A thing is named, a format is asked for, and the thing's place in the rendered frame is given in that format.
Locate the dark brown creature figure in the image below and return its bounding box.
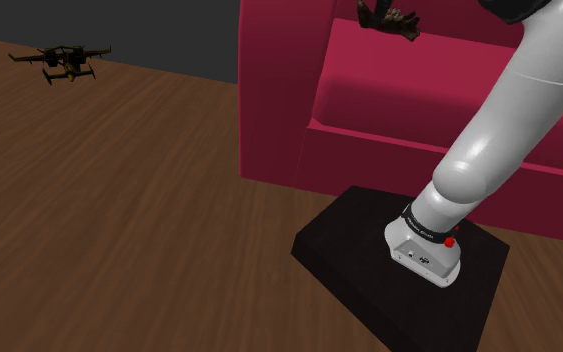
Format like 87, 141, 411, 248
356, 0, 421, 43

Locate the black robot stand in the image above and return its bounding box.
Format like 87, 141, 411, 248
290, 185, 511, 352

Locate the red sofa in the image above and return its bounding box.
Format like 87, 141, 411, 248
237, 0, 563, 246

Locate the dark toy aircraft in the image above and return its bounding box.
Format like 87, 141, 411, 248
7, 45, 113, 86

